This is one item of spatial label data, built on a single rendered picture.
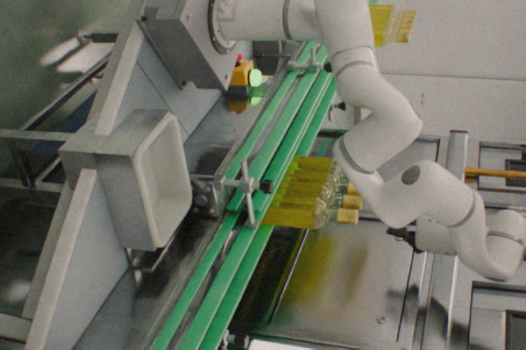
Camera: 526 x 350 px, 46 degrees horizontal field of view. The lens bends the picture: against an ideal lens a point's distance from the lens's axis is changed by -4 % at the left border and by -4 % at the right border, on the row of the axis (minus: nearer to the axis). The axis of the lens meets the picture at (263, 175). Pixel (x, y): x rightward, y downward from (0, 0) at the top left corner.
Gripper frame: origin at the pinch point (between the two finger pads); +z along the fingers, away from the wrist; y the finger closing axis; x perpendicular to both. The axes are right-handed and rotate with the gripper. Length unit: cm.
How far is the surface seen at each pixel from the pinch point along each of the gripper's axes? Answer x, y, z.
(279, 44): -43, 19, 55
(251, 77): -18, 20, 47
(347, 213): 3.6, 1.5, 10.4
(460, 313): 6.5, -15.3, -18.4
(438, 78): -564, -229, 172
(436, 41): -562, -182, 176
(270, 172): 1.7, 6.1, 31.3
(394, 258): -2.1, -12.8, 1.0
